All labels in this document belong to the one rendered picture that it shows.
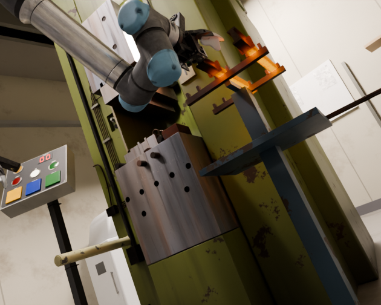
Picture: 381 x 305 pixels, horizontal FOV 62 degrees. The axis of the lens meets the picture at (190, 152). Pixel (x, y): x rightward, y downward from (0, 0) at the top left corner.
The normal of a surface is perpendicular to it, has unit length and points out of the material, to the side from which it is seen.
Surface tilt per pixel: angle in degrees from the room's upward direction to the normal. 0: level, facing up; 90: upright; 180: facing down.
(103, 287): 90
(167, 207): 90
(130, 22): 90
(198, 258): 90
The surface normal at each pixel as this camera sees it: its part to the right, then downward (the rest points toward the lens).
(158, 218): -0.48, -0.06
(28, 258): 0.64, -0.46
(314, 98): -0.67, 0.07
